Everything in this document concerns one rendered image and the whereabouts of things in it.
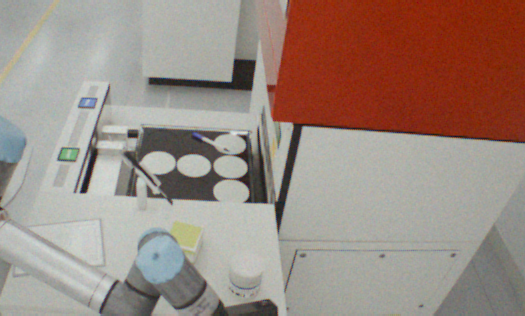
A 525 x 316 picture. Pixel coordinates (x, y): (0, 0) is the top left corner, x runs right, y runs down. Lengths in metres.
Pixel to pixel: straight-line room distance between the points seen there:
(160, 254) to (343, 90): 0.55
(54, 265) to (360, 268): 0.96
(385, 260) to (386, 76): 0.67
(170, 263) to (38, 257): 0.29
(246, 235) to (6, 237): 0.56
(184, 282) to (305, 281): 0.81
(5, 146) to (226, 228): 0.56
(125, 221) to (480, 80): 0.91
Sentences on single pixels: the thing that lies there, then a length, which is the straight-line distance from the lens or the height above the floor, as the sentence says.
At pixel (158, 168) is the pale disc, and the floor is 0.90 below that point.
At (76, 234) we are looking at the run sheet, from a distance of 1.20.
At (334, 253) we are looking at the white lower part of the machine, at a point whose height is 0.77.
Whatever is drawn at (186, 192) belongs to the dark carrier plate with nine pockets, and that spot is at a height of 0.90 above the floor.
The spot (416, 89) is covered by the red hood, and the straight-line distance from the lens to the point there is 1.13.
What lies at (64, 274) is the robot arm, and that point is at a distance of 0.95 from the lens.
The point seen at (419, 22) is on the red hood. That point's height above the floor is 1.51.
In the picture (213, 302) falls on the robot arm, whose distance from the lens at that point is 0.84.
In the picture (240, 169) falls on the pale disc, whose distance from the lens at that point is 1.46.
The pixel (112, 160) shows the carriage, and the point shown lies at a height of 0.88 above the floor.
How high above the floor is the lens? 1.86
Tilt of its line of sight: 39 degrees down
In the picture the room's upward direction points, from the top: 10 degrees clockwise
